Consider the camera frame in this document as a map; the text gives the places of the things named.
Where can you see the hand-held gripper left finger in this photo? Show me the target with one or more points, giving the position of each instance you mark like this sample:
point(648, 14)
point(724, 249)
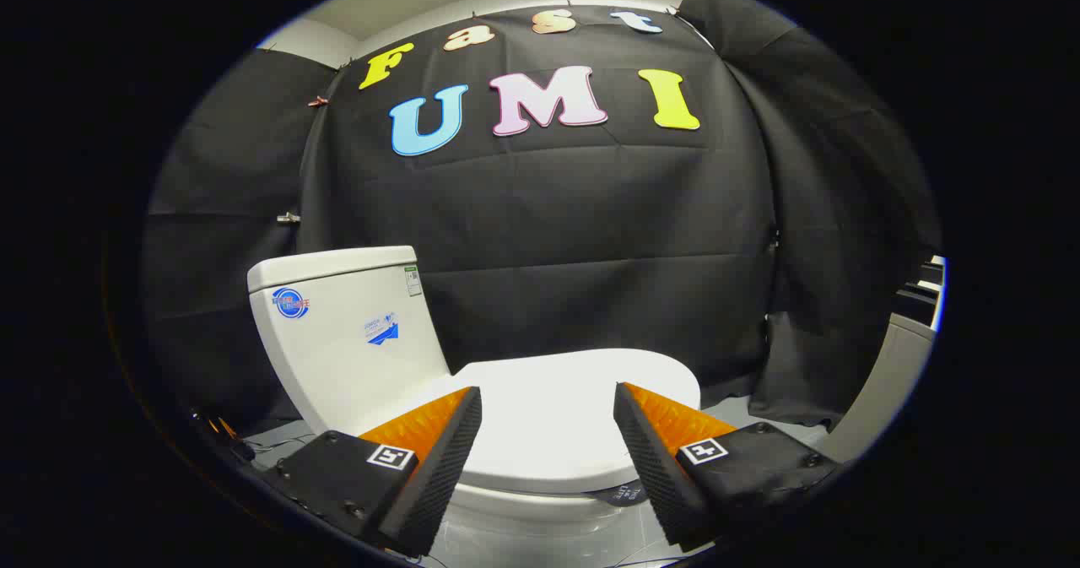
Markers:
point(439, 467)

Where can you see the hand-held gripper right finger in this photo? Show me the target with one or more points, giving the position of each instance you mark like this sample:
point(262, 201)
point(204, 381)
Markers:
point(654, 467)

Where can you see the white ceramic toilet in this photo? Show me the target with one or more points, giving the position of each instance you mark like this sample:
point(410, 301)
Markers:
point(346, 357)

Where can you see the dark floor sticker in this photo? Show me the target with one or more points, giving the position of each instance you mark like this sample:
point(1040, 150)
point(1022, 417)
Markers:
point(623, 494)

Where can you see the black backdrop cloth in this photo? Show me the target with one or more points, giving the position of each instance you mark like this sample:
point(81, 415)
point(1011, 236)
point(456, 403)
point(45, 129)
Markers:
point(574, 230)

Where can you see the white and black striped object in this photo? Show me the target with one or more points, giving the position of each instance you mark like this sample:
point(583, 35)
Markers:
point(924, 294)

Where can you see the small orange clip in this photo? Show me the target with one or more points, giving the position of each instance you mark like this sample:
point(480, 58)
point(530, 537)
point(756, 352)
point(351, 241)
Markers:
point(318, 101)

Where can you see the small metal wall fitting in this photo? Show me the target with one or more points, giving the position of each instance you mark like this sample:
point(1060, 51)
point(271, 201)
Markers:
point(288, 218)

